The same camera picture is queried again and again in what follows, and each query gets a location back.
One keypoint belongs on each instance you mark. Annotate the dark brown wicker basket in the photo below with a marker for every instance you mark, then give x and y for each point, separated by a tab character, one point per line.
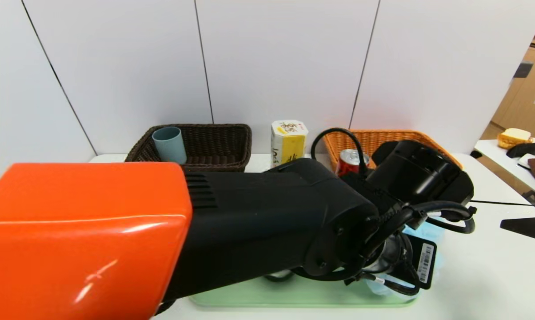
214	146

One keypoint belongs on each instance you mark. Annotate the black cloth item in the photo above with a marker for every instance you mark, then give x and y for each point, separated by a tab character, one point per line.
523	150

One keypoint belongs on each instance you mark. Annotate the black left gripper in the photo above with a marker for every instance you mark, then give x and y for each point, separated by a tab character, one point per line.
424	263

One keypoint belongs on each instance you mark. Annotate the white side table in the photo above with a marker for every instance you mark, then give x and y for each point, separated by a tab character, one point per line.
498	162

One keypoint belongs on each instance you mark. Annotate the light green plastic tray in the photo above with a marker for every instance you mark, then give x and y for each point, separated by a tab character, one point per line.
294	295

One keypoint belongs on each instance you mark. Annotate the yellow bread loaf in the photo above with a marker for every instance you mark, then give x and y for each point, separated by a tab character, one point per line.
512	138

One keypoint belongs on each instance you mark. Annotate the orange wicker basket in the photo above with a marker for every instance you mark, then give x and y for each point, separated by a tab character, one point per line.
378	135

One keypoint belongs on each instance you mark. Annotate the blue-grey plastic cup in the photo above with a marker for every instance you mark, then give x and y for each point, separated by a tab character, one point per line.
169	146

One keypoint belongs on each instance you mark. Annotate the wooden cabinet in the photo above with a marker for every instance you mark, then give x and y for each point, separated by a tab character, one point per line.
529	89

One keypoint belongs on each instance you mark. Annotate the red cola can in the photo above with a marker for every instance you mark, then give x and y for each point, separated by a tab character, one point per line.
348	161

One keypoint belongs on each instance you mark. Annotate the light blue bath pouf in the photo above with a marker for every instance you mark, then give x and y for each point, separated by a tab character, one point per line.
427	233

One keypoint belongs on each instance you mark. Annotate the tall yellow snack box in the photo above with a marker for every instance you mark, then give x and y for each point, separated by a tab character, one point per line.
289	142

